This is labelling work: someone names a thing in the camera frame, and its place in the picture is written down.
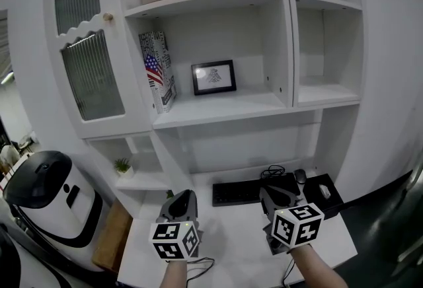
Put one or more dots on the white glass cabinet door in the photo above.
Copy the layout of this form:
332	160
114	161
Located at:
92	82

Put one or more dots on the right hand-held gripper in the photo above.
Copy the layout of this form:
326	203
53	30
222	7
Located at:
297	227

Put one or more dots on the long brown cardboard box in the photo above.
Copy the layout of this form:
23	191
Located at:
112	237

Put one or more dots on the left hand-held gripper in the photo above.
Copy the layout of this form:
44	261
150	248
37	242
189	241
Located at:
172	240

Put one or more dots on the white desk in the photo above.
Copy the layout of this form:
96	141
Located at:
231	247

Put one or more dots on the person's left forearm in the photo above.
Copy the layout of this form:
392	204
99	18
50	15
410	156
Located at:
173	275

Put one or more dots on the pale chair base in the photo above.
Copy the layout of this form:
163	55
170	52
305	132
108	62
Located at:
411	255

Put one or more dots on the black framed picture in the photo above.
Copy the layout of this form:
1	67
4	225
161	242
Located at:
213	77

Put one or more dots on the white shelving unit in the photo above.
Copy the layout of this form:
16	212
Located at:
291	49

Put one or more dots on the person's right forearm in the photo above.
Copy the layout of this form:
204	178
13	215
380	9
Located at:
317	271

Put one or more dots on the printed book with flag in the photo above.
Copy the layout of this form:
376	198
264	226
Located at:
158	75

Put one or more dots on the black tissue box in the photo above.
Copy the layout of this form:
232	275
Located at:
317	204

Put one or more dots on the leafy plant in white pot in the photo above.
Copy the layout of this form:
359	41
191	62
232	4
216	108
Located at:
169	194

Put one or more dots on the black computer mouse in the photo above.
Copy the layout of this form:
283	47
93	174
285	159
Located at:
300	176

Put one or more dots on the black keyboard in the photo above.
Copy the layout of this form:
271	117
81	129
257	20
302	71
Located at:
234	192

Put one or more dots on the spiky plant in white pot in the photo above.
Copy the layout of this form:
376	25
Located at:
123	167

